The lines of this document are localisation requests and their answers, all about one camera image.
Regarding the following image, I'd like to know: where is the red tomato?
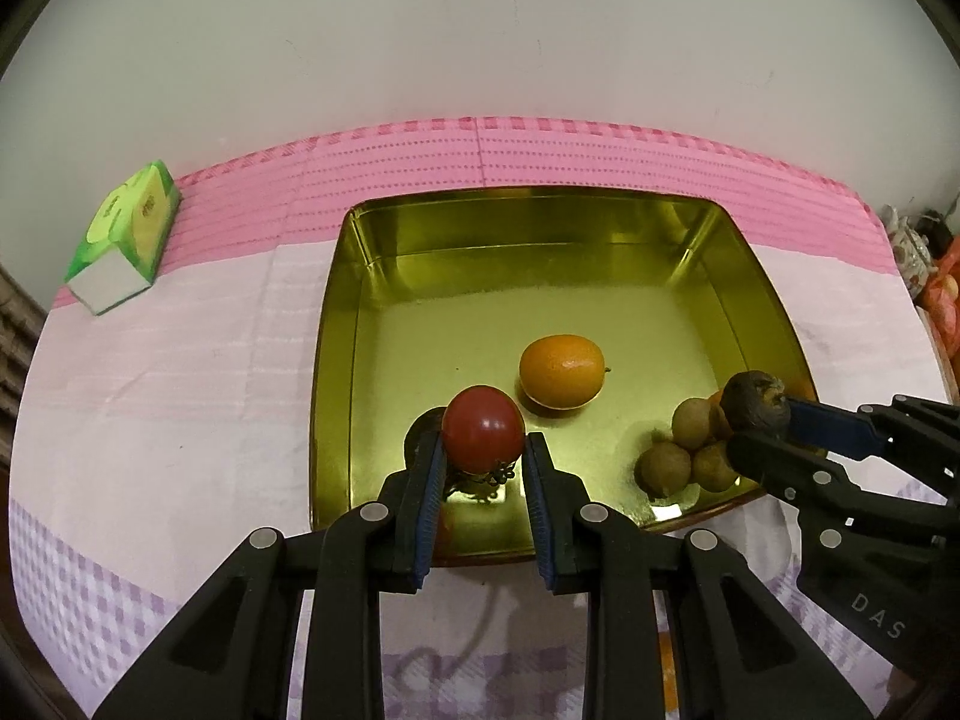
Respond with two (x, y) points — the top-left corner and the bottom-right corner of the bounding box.
(441, 384), (527, 475)

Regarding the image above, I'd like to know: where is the floral patterned object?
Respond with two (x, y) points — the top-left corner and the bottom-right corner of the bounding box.
(881, 204), (935, 301)

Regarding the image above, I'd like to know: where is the brown longan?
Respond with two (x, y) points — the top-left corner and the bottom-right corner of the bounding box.
(637, 441), (692, 497)
(690, 444), (740, 492)
(670, 397), (713, 449)

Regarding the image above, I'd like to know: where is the green tissue box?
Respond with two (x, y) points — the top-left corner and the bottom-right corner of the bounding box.
(64, 160), (182, 316)

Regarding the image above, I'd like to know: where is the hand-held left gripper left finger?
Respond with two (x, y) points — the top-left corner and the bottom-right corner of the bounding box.
(94, 427), (451, 720)

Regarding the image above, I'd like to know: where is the orange plastic bag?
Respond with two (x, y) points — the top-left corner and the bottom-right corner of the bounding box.
(919, 236), (960, 383)

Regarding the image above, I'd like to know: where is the gold metal tray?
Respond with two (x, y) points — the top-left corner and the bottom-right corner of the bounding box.
(309, 187), (820, 567)

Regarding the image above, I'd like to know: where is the pink checked tablecloth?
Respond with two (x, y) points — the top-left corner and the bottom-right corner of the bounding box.
(7, 116), (938, 720)

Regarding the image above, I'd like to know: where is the beige ribbed radiator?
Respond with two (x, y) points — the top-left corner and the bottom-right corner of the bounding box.
(0, 270), (46, 421)

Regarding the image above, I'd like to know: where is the orange mandarin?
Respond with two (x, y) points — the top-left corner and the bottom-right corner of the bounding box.
(519, 335), (607, 410)

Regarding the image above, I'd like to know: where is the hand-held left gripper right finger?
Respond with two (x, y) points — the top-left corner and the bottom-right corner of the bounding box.
(521, 431), (837, 720)

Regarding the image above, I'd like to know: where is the dark passion fruit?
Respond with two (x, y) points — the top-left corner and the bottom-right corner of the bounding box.
(720, 370), (792, 436)
(403, 406), (447, 466)

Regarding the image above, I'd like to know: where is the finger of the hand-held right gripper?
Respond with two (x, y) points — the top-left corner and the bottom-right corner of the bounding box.
(787, 392), (960, 502)
(726, 427), (942, 542)

